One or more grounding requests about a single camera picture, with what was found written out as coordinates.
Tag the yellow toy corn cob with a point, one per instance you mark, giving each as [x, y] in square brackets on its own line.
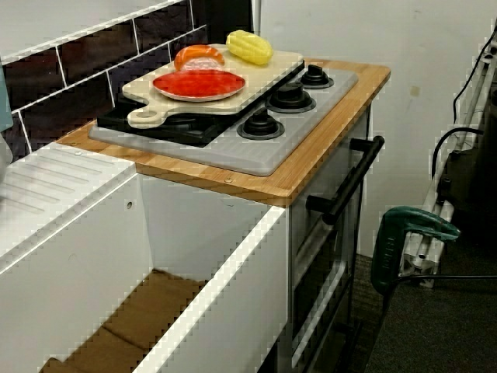
[248, 48]

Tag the toy salmon nigiri sushi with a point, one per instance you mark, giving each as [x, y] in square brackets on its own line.
[198, 56]

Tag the grey toy stove top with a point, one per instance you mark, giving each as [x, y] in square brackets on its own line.
[240, 151]

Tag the wooden kitchen countertop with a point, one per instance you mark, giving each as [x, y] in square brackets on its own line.
[295, 175]

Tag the small black stove knob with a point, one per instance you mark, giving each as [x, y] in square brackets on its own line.
[260, 124]

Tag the black burner grate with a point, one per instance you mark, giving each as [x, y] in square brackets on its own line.
[186, 132]

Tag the white toy oven front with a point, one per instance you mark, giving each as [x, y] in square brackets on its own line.
[310, 248]

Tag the large black stove knob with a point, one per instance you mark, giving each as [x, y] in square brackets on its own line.
[290, 97]

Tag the light wooden cutting board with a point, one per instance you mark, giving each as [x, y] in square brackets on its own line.
[264, 77]

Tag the red round plate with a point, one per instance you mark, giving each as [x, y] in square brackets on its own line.
[194, 85]

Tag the brown cardboard sheet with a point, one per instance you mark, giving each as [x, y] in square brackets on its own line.
[155, 303]

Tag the white toy sink basin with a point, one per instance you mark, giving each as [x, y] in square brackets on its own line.
[77, 233]

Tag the dark tile backsplash panel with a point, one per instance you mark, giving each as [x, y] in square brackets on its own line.
[89, 54]

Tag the black equipment case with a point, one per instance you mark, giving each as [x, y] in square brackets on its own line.
[473, 194]

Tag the teal box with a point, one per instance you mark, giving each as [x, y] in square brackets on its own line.
[4, 105]

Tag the aluminium frame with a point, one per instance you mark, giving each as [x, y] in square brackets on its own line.
[431, 248]

